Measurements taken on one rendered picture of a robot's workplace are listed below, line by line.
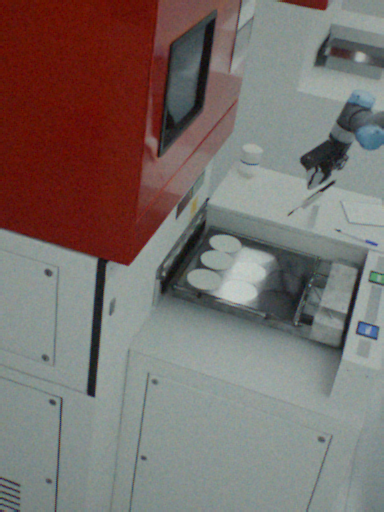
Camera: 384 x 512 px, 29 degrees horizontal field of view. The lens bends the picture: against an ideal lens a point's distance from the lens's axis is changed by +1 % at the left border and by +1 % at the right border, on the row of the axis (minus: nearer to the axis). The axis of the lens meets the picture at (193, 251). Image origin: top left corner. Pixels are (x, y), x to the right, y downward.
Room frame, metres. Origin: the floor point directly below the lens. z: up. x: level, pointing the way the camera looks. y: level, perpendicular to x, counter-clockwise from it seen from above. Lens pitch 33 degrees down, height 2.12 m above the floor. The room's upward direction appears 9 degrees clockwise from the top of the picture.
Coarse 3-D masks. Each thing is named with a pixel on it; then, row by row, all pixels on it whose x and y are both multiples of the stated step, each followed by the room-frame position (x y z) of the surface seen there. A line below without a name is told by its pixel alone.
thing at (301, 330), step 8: (176, 296) 1.72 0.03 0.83; (184, 296) 1.71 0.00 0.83; (192, 296) 1.71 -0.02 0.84; (200, 304) 1.70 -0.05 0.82; (208, 304) 1.69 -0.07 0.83; (216, 304) 1.69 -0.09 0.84; (232, 312) 1.68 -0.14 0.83; (240, 312) 1.67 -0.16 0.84; (248, 312) 1.67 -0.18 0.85; (248, 320) 1.67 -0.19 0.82; (256, 320) 1.66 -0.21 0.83; (264, 320) 1.66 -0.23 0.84; (272, 320) 1.65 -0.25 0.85; (280, 328) 1.64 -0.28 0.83; (288, 328) 1.64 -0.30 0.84; (296, 328) 1.63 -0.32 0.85; (304, 328) 1.63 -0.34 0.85; (304, 336) 1.63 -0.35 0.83; (328, 344) 1.61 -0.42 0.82
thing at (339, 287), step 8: (336, 272) 1.90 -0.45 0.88; (328, 280) 1.85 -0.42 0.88; (336, 280) 1.85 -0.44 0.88; (344, 280) 1.86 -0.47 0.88; (352, 280) 1.87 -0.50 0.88; (328, 288) 1.81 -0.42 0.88; (336, 288) 1.81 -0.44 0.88; (344, 288) 1.82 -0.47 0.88; (352, 288) 1.83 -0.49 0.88; (328, 296) 1.76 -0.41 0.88; (336, 296) 1.77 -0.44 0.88; (344, 296) 1.78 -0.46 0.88; (344, 304) 1.74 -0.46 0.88; (312, 336) 1.59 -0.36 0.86; (320, 336) 1.58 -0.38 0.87; (328, 336) 1.58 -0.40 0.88; (336, 344) 1.57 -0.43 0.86
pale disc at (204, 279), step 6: (198, 270) 1.76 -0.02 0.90; (204, 270) 1.77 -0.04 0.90; (192, 276) 1.73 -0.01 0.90; (198, 276) 1.73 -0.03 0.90; (204, 276) 1.74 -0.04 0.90; (210, 276) 1.74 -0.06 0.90; (216, 276) 1.75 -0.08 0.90; (192, 282) 1.70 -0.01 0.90; (198, 282) 1.70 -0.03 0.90; (204, 282) 1.71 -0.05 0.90; (210, 282) 1.71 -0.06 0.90; (216, 282) 1.72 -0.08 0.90; (204, 288) 1.68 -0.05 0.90; (210, 288) 1.68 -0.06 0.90
